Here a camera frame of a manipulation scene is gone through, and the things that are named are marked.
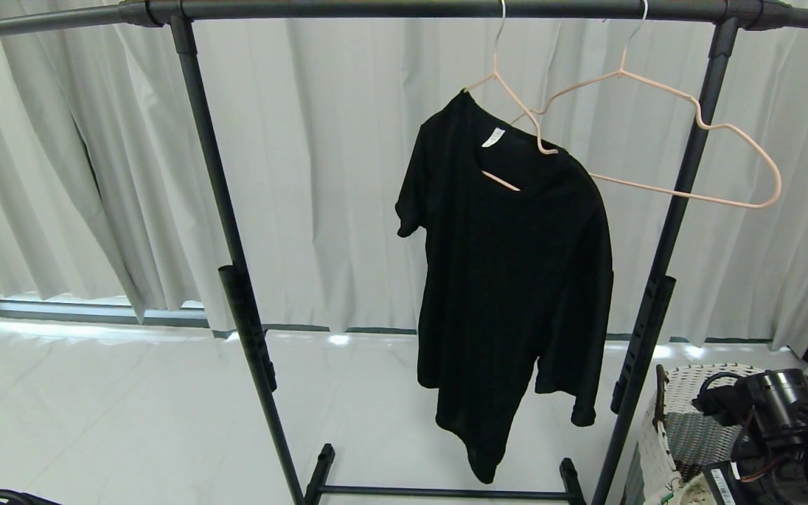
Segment cream printed garment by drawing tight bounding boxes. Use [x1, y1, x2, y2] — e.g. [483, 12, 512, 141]
[664, 476, 715, 505]

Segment black t-shirt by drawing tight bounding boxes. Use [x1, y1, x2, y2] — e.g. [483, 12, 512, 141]
[395, 90, 615, 485]

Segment window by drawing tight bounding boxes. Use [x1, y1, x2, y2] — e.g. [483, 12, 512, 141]
[0, 295, 773, 344]

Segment pink clothes hanger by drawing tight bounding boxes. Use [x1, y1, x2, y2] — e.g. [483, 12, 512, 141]
[464, 0, 559, 192]
[513, 0, 783, 210]

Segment white laundry basket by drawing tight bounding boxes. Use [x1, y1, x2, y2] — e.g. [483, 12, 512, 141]
[621, 363, 769, 505]

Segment white curtain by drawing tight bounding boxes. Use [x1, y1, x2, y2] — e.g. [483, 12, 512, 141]
[0, 0, 808, 358]

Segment black clothes rack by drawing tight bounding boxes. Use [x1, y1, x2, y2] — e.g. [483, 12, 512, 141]
[0, 0, 808, 505]

